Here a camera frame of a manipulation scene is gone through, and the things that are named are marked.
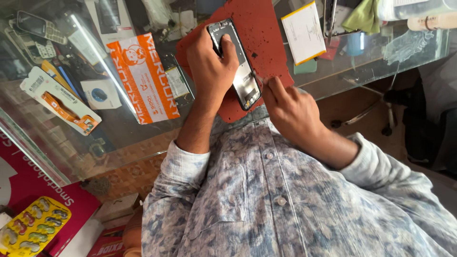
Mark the person's left hand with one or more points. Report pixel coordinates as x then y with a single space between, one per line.
207 67

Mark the person's right hand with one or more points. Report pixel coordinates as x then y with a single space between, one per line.
291 110

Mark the black smartphone frame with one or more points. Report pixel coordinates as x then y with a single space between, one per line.
246 80

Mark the thin metal tool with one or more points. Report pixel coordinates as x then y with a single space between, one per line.
260 78

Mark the opened phone with white battery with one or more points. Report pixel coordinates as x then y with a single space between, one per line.
176 82

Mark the green phone case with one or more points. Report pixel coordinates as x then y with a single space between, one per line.
305 67

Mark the orange and white packet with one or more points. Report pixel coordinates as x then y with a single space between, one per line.
144 76

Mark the red rubber work mat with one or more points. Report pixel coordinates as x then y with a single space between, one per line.
262 32

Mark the white plastic bag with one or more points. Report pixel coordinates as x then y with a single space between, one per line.
160 14

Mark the white battery with yellow edge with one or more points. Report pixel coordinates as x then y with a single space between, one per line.
303 34

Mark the blue patterned shirt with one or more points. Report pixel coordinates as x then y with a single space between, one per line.
285 200

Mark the blue cylinder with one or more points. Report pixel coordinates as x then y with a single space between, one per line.
355 44

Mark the office chair with chrome base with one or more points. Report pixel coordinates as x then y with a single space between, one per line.
389 98

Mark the metal tweezers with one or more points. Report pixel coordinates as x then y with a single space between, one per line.
332 18

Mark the white phone box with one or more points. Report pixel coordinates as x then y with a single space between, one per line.
109 19

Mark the small white box, blue circle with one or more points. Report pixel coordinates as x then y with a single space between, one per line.
101 94

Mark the green cloth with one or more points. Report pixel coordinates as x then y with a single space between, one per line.
362 18

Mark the clear plastic glove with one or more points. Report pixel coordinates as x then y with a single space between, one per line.
407 46

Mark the white plastic container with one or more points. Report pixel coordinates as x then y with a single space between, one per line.
417 9

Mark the beige tube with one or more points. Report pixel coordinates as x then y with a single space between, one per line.
432 22

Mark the brown cardboard box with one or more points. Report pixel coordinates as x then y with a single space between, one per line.
117 209

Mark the white keypad phone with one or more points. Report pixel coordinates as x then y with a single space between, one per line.
34 50

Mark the dark keypad phone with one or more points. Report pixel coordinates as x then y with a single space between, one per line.
37 26

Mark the magenta poster board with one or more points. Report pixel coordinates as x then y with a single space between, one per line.
43 178

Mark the red carton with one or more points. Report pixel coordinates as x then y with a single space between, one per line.
107 244

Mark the yellow blister pack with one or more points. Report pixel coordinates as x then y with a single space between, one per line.
34 226

